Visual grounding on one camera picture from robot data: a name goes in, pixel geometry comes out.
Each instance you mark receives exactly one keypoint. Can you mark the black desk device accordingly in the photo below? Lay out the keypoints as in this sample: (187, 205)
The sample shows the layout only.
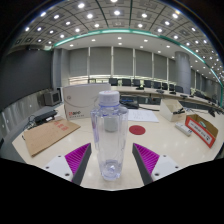
(130, 104)

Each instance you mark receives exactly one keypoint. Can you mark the black desk microphone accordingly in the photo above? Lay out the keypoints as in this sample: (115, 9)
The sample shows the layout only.
(212, 112)

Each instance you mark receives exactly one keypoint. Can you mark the white paper ream box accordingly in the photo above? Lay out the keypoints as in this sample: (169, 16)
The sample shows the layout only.
(80, 100)

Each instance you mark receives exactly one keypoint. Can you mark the group of ceiling lights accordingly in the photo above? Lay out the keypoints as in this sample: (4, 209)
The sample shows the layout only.
(116, 12)

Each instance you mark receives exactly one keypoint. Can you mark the flat round red coaster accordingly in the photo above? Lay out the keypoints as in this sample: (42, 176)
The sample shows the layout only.
(137, 130)

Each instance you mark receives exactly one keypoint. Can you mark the open brown cardboard box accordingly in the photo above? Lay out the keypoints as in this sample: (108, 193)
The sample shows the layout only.
(200, 130)

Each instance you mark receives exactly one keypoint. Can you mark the small teal tool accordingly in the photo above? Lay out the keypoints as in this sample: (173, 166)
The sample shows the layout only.
(202, 124)

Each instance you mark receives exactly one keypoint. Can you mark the clear plastic water bottle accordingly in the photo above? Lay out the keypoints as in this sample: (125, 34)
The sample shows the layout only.
(109, 143)

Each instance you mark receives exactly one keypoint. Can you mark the row of black office chairs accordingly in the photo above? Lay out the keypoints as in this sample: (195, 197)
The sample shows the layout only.
(146, 82)

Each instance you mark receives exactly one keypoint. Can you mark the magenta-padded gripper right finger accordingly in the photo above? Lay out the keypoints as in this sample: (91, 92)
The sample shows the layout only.
(146, 158)

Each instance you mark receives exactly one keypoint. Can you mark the black marker pen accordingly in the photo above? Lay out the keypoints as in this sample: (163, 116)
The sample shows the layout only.
(179, 111)

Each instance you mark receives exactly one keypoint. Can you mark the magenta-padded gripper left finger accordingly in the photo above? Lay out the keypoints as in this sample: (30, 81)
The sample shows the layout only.
(78, 158)

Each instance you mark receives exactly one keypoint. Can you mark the grey box monitor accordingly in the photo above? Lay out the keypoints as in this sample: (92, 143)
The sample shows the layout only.
(51, 97)

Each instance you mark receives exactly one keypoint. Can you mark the white printed paper sheet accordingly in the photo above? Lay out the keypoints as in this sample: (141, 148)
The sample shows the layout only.
(143, 115)

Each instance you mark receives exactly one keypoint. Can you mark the brown paper envelope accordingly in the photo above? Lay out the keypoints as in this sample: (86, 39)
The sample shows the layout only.
(48, 135)

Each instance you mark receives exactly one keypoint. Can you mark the long curved conference desk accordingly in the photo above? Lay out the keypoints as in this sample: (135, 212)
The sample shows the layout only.
(150, 91)

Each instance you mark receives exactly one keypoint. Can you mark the open white cardboard box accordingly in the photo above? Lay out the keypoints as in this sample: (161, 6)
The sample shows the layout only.
(168, 111)

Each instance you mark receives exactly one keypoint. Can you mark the black power adapter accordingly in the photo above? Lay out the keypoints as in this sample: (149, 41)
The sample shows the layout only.
(45, 116)

